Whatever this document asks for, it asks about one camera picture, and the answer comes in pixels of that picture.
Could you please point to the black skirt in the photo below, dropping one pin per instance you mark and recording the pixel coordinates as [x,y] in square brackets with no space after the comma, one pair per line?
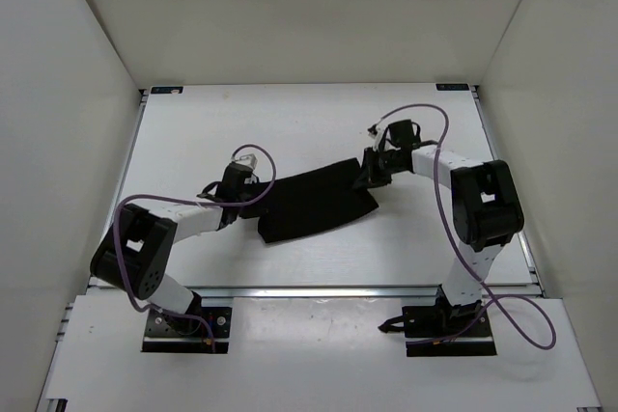
[313,202]

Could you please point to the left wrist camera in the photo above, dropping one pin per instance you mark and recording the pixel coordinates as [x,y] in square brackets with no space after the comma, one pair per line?
[246,162]

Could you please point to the left blue corner label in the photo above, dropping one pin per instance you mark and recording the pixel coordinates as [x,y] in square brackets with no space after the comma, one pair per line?
[166,90]

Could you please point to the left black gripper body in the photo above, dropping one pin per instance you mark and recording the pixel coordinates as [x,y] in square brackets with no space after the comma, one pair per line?
[254,191]

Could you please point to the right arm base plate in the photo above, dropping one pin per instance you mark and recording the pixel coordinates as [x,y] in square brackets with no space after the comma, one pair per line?
[428,337]

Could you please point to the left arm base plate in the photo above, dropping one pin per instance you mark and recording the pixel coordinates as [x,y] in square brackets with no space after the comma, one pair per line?
[165,335]

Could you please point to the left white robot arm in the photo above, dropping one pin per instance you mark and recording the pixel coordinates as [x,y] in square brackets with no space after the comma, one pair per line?
[134,253]

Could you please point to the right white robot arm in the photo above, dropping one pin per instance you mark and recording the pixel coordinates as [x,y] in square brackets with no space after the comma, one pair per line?
[486,214]

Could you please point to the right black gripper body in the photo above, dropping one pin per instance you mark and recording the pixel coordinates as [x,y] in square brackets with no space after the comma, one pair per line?
[387,167]

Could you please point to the right blue corner label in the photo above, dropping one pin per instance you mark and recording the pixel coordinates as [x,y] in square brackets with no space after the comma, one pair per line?
[452,87]

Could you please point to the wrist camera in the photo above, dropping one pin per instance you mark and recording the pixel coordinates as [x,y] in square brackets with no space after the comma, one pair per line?
[246,162]
[378,135]

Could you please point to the blue corner label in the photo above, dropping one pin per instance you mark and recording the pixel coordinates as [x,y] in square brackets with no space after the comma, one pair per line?
[452,87]
[166,90]

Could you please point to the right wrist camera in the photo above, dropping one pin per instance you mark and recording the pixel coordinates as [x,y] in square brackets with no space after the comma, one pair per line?
[378,135]

